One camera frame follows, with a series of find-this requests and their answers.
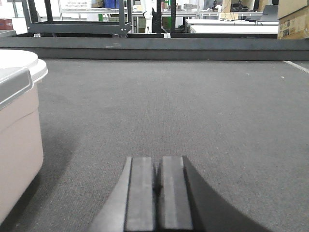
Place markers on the white lidded plastic bin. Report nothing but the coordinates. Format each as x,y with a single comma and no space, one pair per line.
21,152

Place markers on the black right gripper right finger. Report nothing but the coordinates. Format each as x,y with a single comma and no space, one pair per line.
187,203

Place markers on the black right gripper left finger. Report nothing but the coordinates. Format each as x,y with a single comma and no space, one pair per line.
131,205

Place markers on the dark metal cart frame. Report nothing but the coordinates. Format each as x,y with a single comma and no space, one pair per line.
121,28

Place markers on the cardboard box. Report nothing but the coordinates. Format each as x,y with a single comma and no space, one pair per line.
293,16

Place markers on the dark low platform rail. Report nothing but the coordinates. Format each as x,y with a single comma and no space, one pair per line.
178,47

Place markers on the white lab table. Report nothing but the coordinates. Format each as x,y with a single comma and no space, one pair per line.
206,26

